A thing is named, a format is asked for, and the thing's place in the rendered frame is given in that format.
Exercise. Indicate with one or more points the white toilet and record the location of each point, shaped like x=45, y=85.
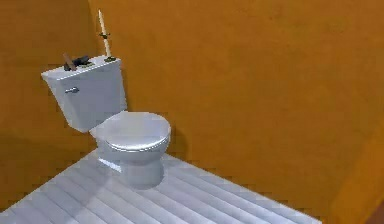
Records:
x=100, y=100

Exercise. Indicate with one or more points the white candle on holder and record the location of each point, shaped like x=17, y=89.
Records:
x=104, y=33

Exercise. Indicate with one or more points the dark small object with stick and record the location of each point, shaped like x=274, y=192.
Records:
x=76, y=62

